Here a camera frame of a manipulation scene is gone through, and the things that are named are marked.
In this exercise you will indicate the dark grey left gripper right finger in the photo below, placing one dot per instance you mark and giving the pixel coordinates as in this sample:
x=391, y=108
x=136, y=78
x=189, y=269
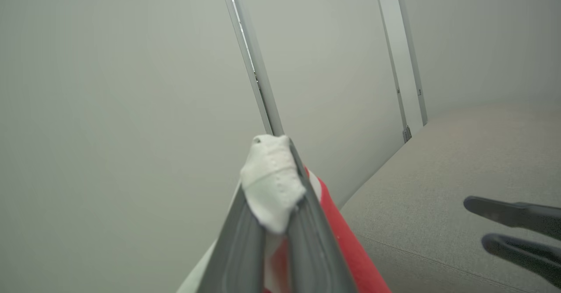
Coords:
x=313, y=249

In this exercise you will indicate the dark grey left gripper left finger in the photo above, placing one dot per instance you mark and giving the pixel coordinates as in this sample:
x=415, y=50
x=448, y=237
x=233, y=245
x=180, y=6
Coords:
x=245, y=249

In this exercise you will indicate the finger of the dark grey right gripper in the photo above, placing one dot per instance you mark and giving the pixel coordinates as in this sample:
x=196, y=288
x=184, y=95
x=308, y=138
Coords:
x=530, y=258
x=521, y=214

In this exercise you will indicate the red and white garment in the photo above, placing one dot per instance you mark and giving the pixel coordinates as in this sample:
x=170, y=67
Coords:
x=271, y=183

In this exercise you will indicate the white partition panel with hinge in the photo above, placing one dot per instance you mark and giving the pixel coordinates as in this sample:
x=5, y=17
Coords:
x=482, y=43

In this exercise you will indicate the white partition panel behind sofa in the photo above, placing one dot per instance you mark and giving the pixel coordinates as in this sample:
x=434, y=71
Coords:
x=328, y=73

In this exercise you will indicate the wide white partition panel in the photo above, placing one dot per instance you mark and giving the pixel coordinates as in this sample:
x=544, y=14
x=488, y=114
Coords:
x=109, y=108

